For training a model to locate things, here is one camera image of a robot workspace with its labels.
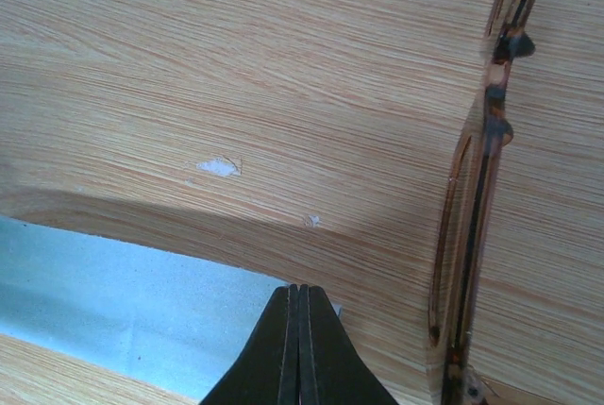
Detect brown translucent sunglasses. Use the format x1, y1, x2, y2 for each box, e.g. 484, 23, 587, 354
427, 0, 536, 404

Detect light blue cleaning cloth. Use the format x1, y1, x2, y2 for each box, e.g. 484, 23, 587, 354
1, 218, 282, 400

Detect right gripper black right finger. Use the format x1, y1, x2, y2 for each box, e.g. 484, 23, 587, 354
298, 284, 396, 405

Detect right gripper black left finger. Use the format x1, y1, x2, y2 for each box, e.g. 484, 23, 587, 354
201, 285, 299, 405

